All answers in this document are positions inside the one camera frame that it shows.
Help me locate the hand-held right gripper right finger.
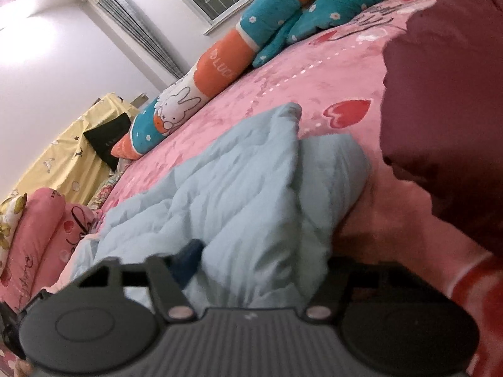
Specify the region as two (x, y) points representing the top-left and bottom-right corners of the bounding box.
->
(307, 257), (445, 323)

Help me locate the grey striped curtain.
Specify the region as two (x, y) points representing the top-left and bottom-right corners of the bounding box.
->
(82, 0), (185, 83)

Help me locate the long orange teal rabbit pillow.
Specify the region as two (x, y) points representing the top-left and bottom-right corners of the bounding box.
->
(111, 0), (395, 161)

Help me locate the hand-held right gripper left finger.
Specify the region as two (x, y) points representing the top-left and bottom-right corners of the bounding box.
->
(71, 239), (205, 323)

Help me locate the teal dotted pillow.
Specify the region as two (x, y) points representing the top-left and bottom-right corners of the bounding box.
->
(251, 0), (380, 68)

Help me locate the pink folded quilt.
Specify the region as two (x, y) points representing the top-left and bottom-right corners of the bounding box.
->
(0, 188), (103, 315)

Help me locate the bed with pink sheet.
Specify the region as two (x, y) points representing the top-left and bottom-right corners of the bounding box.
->
(0, 0), (503, 377)

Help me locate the white yellow floral pillow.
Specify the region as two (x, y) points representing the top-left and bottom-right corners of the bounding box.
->
(0, 192), (28, 268)

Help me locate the person's red striped clothing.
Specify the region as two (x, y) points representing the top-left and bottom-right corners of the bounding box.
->
(448, 251), (503, 377)

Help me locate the colourful floral cloth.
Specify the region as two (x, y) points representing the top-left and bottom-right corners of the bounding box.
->
(87, 165), (128, 209)

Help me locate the black cushion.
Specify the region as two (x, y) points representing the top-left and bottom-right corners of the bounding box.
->
(84, 112), (132, 163)

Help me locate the light blue quilted duvet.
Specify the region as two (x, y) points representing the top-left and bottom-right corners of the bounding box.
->
(65, 102), (372, 323)

